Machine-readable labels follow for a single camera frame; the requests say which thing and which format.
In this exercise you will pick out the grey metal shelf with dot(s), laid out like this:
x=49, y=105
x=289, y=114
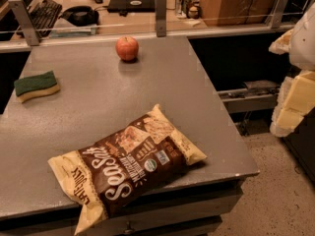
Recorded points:
x=254, y=96

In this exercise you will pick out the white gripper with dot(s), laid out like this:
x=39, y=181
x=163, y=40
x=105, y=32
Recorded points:
x=304, y=41

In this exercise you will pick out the metal bracket middle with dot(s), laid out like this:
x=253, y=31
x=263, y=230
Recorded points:
x=160, y=18

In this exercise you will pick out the metal bracket left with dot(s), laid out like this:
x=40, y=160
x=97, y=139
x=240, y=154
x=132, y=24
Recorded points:
x=24, y=19

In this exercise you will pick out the brown chip bag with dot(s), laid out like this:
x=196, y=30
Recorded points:
x=119, y=168

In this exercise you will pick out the cardboard box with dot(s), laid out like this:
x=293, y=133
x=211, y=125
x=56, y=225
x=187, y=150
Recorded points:
x=217, y=13

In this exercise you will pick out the black keyboard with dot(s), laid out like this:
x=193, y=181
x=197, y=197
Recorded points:
x=44, y=16

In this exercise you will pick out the metal can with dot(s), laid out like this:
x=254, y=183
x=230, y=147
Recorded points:
x=182, y=8

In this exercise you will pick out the green yellow sponge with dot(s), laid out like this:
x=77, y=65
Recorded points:
x=36, y=86

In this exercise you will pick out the red apple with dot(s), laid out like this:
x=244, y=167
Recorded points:
x=127, y=48

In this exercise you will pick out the black laptop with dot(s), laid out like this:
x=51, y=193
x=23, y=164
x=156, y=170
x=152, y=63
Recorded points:
x=131, y=6

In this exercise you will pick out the grey drawer cabinet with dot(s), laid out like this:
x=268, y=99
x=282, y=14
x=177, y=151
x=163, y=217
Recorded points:
x=193, y=211

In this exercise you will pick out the metal bracket right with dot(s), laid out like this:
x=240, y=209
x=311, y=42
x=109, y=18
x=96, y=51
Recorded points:
x=276, y=16

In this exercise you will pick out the black headphones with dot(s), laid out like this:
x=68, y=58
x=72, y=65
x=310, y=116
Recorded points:
x=81, y=16

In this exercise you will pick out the metal bracket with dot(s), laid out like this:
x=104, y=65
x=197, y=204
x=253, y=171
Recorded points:
x=24, y=19
x=276, y=16
x=160, y=18

